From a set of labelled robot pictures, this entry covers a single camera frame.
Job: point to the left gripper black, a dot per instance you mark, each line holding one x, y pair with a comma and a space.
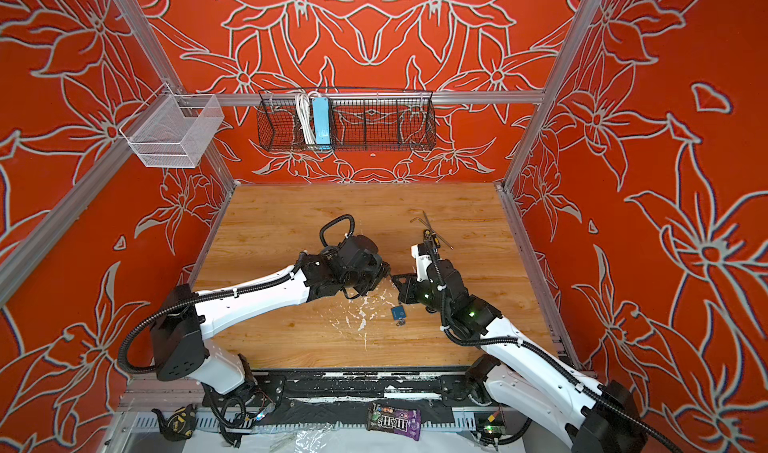
381, 272

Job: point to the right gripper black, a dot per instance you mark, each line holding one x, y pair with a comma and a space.
406, 293

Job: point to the blue padlock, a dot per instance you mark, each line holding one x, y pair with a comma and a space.
398, 314

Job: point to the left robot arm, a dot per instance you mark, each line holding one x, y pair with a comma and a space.
178, 340

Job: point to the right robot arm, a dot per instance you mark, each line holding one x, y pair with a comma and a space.
583, 413

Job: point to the silver hex key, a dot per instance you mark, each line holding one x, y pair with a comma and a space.
424, 221

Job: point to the black yellow screwdriver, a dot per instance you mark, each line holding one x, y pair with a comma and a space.
430, 240

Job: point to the purple candy bag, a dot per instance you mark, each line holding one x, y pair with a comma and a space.
388, 419

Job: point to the light blue box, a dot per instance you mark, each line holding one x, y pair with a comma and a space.
321, 117

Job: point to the small green circuit board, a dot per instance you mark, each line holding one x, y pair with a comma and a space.
491, 430

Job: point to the white mesh basket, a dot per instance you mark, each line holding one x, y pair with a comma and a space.
169, 135

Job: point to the black tape measure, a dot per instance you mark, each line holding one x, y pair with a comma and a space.
180, 425

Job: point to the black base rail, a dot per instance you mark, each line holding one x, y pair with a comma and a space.
444, 396

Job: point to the black wire wall basket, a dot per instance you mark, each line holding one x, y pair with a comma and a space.
360, 120

